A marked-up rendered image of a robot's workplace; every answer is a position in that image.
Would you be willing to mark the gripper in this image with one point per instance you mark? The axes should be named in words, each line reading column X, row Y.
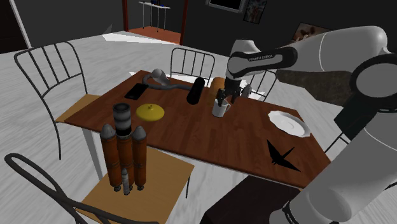
column 232, row 86

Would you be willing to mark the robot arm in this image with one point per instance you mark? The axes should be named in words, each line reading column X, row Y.
column 341, row 46

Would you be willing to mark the brown bread loaf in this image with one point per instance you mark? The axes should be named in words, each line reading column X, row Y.
column 214, row 90

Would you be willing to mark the white mug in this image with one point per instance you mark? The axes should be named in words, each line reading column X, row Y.
column 219, row 110

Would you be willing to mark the small grey round object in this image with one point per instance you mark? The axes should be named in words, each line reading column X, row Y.
column 247, row 90

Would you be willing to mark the black cylinder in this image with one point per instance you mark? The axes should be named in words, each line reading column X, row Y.
column 196, row 91

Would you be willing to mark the brown wooden table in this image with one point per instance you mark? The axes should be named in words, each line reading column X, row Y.
column 217, row 136

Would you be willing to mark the white plate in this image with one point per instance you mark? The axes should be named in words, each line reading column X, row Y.
column 290, row 124

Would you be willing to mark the grey curved hair dryer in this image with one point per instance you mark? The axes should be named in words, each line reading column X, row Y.
column 161, row 77

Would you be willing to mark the black origami crane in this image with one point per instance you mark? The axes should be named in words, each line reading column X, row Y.
column 277, row 155

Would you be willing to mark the yellow flat lid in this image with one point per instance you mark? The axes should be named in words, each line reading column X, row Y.
column 150, row 113

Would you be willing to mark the dark brown rug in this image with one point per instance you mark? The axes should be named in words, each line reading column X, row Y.
column 313, row 85

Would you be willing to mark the black phone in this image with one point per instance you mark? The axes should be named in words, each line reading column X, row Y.
column 136, row 91

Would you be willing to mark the dark framed window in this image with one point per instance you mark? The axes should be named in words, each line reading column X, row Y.
column 225, row 3

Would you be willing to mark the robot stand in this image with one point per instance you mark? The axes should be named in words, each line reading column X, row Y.
column 248, row 201

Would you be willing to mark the white console table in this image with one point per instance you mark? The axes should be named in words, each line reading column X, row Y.
column 155, row 6

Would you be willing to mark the orange rocket model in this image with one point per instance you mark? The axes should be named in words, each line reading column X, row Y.
column 124, row 155

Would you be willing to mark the wall picture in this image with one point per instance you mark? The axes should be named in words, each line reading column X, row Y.
column 307, row 31
column 255, row 10

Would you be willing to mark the red door frame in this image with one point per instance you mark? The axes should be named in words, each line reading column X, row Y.
column 125, row 15

